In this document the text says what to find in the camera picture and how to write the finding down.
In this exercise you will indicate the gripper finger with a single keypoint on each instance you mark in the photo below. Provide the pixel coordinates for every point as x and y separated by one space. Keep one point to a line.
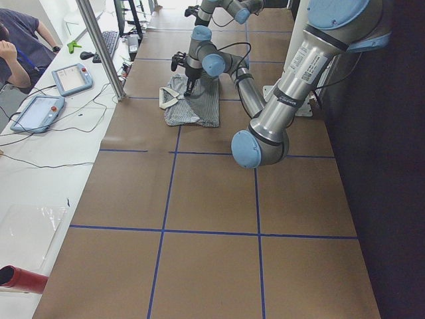
192 85
186 93

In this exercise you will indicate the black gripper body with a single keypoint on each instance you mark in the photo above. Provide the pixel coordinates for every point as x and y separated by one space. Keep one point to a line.
191 73
196 12

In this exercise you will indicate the blue white striped polo shirt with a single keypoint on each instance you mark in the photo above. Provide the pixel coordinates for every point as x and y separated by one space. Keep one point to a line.
201 107

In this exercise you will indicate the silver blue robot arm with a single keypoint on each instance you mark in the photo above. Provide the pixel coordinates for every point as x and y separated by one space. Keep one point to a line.
332 28
238 10

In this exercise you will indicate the black monitor stand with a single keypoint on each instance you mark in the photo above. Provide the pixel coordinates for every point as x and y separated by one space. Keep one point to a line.
131 18

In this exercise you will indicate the black power adapter box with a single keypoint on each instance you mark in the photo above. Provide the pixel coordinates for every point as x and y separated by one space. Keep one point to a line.
132 44

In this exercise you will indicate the black keyboard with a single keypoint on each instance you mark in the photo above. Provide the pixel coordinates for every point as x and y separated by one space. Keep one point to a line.
111 39

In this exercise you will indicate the black computer mouse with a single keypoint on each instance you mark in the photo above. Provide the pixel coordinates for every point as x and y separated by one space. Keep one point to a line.
84 55

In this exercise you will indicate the far teach pendant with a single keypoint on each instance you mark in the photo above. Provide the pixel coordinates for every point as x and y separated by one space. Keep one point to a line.
72 79

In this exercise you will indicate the teach pendant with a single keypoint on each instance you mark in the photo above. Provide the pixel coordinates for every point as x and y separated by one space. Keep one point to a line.
72 79
39 114

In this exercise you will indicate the green plastic clamp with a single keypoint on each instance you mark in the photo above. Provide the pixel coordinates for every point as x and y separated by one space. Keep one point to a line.
72 45

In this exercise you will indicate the near teach pendant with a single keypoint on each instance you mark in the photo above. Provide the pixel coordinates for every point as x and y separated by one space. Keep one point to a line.
39 114

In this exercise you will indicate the person in dark shirt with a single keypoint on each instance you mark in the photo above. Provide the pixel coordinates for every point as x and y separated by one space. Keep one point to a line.
27 49

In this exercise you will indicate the clear plastic bag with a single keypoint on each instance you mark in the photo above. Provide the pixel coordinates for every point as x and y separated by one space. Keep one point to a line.
27 233

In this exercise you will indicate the red cylinder bottle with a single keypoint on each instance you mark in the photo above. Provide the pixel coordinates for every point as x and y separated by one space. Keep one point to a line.
22 280

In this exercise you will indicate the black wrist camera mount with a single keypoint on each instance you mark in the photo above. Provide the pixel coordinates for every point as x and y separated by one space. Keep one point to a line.
178 59
192 11

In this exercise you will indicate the aluminium frame post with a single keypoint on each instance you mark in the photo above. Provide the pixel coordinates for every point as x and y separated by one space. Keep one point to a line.
95 33

